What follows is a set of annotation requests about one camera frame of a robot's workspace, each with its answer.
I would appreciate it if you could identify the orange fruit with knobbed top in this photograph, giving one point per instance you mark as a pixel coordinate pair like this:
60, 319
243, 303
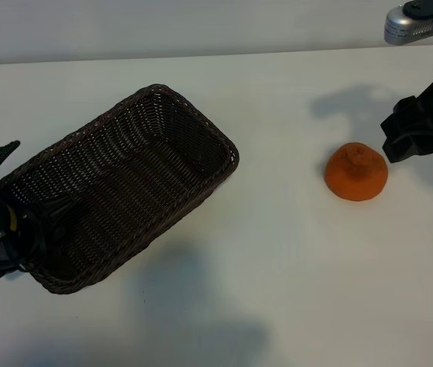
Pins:
354, 179

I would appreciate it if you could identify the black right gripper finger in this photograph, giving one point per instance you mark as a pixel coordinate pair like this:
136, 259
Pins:
402, 151
402, 120

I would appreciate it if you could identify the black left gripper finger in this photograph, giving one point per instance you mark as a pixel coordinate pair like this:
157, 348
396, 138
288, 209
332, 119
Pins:
56, 218

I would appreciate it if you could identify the dark brown woven wicker basket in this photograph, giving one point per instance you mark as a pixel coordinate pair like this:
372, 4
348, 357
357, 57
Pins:
132, 183

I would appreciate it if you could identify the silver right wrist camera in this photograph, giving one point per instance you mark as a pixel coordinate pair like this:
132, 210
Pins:
404, 26

